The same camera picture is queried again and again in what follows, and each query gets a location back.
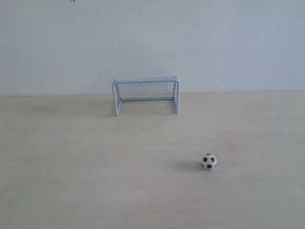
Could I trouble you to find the black and white soccer ball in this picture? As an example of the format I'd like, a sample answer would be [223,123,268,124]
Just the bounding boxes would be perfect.
[201,154,217,170]

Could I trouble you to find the white miniature soccer goal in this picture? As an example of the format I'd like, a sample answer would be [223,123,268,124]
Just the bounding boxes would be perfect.
[112,76,180,115]

